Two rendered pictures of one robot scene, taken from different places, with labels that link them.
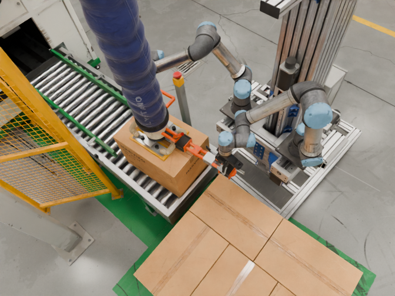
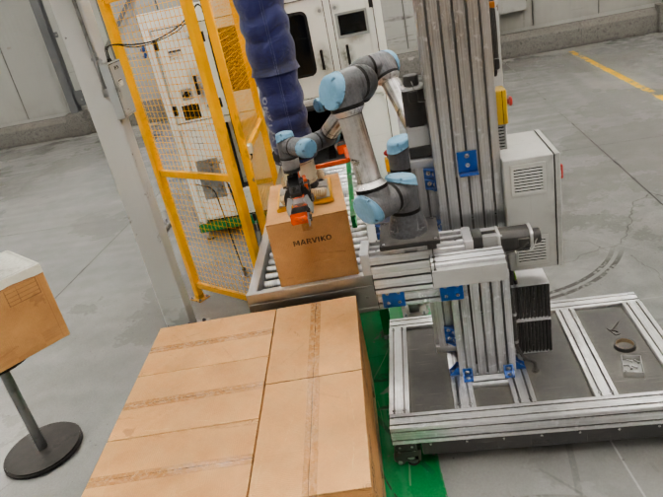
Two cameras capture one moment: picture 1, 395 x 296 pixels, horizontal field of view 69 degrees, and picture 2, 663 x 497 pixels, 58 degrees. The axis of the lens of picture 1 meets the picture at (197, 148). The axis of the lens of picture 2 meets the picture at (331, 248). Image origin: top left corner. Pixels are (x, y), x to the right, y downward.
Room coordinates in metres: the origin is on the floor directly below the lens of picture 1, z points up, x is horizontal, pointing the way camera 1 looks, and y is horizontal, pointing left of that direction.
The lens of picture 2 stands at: (-0.76, -1.95, 1.98)
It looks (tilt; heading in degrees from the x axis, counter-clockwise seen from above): 24 degrees down; 46
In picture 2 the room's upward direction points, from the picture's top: 12 degrees counter-clockwise
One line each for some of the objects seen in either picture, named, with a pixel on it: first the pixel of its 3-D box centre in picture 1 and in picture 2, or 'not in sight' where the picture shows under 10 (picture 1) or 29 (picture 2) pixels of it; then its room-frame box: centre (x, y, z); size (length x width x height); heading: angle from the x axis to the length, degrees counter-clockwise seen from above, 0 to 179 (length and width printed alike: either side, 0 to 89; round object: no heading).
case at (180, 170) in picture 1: (164, 150); (312, 231); (1.22, 0.26, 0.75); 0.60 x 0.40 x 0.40; 45
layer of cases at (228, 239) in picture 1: (243, 277); (253, 426); (0.26, -0.17, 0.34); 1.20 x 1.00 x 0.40; 42
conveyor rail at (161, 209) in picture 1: (80, 141); (274, 224); (1.62, 1.07, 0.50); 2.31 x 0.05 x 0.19; 42
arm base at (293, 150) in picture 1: (301, 144); (406, 219); (0.88, -0.65, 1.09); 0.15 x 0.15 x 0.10
